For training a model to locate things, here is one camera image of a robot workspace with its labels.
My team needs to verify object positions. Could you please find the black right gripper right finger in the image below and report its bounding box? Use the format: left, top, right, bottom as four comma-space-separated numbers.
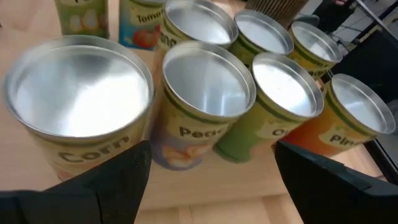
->
274, 140, 398, 224

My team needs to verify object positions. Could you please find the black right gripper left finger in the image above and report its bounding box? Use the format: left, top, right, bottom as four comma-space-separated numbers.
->
0, 139, 152, 224

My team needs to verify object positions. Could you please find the red pineapple label tin can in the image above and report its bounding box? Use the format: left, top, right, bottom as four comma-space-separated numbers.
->
281, 73, 396, 158

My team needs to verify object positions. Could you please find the red corn label tin can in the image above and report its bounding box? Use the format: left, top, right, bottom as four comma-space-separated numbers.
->
2, 34, 155, 182

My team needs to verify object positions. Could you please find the green oranges label tin can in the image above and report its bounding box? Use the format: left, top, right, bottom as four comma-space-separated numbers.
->
213, 52, 325, 164

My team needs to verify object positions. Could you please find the yellow can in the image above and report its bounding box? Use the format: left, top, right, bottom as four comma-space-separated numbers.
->
287, 21, 343, 81

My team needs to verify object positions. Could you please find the peaches label tin can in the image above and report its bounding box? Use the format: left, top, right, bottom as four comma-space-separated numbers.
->
150, 40, 257, 171
153, 0, 239, 94

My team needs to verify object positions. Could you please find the green pears label tin can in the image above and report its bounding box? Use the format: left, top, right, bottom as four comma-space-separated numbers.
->
54, 0, 109, 40

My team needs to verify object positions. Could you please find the blue tomato label tin can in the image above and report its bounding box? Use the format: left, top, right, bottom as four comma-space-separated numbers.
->
118, 0, 167, 50

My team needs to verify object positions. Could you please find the black table edge rail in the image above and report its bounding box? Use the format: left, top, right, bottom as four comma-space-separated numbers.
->
363, 138, 398, 184

